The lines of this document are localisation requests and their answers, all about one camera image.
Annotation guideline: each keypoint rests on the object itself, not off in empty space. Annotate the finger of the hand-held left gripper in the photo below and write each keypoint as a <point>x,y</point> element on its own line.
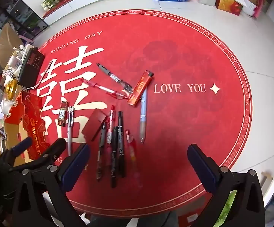
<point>55,146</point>
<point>22,146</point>

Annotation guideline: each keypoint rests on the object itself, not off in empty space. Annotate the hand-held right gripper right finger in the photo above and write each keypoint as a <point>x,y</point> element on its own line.
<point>202,167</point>

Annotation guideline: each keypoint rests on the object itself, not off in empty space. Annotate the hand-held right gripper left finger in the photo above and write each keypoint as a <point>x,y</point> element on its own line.
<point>79,163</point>

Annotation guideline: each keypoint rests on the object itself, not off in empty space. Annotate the silver pen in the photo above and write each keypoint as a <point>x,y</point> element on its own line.
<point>70,132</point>

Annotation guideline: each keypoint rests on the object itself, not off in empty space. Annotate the black clear barrel pen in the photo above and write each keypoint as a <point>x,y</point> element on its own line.
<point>101,151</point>

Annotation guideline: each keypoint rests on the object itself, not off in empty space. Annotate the small brown lighter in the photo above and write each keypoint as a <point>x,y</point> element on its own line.
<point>63,114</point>

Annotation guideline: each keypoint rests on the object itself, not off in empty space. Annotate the black marker pen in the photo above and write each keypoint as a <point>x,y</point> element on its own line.
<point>114,160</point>
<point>120,146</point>

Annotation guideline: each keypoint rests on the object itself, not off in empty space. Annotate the red cardboard box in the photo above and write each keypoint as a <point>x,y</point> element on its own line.
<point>30,106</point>

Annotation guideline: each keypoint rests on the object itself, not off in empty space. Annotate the red metal case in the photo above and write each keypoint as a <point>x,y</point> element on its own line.
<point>94,125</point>

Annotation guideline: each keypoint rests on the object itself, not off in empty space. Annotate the red gel pen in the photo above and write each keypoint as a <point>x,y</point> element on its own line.
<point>110,132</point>

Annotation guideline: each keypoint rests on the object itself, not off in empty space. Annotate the clear red click pen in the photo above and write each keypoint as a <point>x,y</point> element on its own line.
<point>132,151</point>

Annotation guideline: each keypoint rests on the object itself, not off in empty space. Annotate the red striped clear pen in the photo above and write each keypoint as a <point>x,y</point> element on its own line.
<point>99,87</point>

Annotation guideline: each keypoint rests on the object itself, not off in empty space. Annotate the light blue pen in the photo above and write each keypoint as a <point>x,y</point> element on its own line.
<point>143,113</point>

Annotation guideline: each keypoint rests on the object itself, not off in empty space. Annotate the grey grip black pen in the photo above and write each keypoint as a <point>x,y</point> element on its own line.
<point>108,72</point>

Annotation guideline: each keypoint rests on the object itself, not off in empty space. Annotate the red lighter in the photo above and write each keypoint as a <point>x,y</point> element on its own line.
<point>140,87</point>

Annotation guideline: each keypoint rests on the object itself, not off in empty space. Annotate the green packet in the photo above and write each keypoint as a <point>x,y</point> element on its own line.
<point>229,203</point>

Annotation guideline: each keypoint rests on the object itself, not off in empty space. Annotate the gold lid jar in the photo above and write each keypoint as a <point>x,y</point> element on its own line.
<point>11,88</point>

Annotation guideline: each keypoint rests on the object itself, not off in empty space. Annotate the black radio with antenna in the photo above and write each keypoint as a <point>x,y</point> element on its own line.
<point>31,63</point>

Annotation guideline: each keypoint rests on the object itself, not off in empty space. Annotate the large red round mat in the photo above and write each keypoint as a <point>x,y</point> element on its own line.
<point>174,52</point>

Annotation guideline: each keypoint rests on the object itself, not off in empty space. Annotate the dark display cabinet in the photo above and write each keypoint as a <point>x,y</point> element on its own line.
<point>21,14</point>

